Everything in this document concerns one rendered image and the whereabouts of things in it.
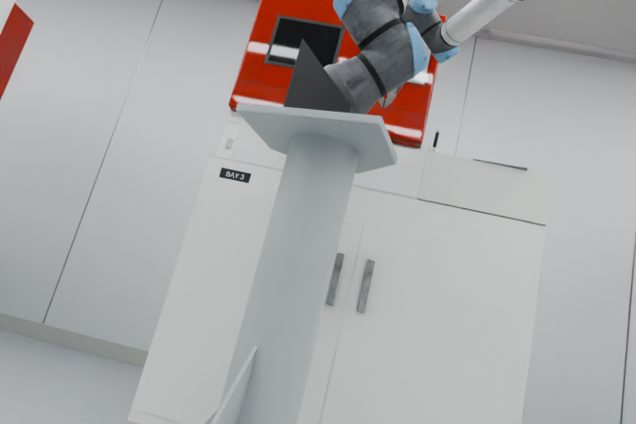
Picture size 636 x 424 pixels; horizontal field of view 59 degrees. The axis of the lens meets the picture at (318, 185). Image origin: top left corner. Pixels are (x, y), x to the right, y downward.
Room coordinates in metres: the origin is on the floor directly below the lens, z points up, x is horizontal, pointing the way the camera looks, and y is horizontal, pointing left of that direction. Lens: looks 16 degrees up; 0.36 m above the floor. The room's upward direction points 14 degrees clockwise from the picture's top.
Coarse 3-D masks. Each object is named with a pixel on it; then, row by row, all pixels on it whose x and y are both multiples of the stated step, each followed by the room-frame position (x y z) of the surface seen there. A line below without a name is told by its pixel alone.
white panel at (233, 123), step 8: (232, 112) 2.21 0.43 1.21; (232, 120) 2.20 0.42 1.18; (240, 120) 2.20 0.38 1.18; (224, 128) 2.21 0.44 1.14; (232, 128) 2.20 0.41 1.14; (224, 136) 2.21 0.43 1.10; (232, 136) 2.20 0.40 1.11; (224, 144) 2.20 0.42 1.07; (232, 144) 2.20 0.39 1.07; (400, 144) 2.11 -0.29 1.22; (224, 152) 2.20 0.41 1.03
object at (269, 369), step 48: (288, 144) 1.25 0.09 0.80; (336, 144) 1.13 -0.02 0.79; (384, 144) 1.10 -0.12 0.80; (288, 192) 1.15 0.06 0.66; (336, 192) 1.14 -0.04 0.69; (288, 240) 1.13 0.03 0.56; (336, 240) 1.18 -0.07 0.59; (288, 288) 1.13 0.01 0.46; (240, 336) 1.17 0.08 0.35; (288, 336) 1.13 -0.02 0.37; (240, 384) 1.10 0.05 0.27; (288, 384) 1.14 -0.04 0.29
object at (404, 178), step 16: (240, 128) 1.55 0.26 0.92; (240, 144) 1.55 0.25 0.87; (256, 144) 1.54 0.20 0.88; (240, 160) 1.55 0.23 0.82; (256, 160) 1.54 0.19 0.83; (272, 160) 1.54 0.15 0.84; (400, 160) 1.49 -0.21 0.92; (416, 160) 1.48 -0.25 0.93; (368, 176) 1.50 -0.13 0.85; (384, 176) 1.49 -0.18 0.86; (400, 176) 1.49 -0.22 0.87; (416, 176) 1.48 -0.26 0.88; (400, 192) 1.48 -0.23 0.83; (416, 192) 1.48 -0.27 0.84
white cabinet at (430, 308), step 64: (256, 192) 1.54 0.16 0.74; (192, 256) 1.55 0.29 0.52; (256, 256) 1.53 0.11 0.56; (384, 256) 1.48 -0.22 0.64; (448, 256) 1.46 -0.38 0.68; (512, 256) 1.44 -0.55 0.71; (192, 320) 1.55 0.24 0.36; (384, 320) 1.48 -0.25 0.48; (448, 320) 1.46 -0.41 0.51; (512, 320) 1.43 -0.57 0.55; (192, 384) 1.54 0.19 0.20; (320, 384) 1.50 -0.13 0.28; (384, 384) 1.47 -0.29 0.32; (448, 384) 1.45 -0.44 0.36; (512, 384) 1.43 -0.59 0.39
